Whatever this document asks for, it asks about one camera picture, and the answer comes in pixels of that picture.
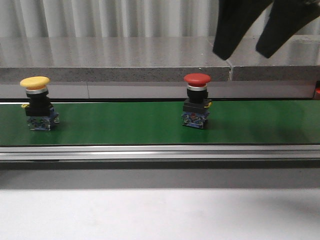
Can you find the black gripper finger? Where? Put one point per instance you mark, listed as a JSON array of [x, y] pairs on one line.
[[235, 17], [285, 19]]

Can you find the right grey stone slab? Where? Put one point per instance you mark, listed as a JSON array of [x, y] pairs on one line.
[[297, 60]]

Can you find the grey stone slab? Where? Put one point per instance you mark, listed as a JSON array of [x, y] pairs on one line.
[[297, 60], [109, 59]]

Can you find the red plastic tray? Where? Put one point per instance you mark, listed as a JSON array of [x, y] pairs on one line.
[[316, 95]]

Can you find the green conveyor belt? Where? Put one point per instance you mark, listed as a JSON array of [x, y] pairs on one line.
[[126, 123]]

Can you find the left grey stone slab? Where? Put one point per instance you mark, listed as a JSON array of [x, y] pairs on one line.
[[109, 59]]

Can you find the white pleated curtain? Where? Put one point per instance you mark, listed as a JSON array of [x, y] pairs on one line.
[[108, 18]]

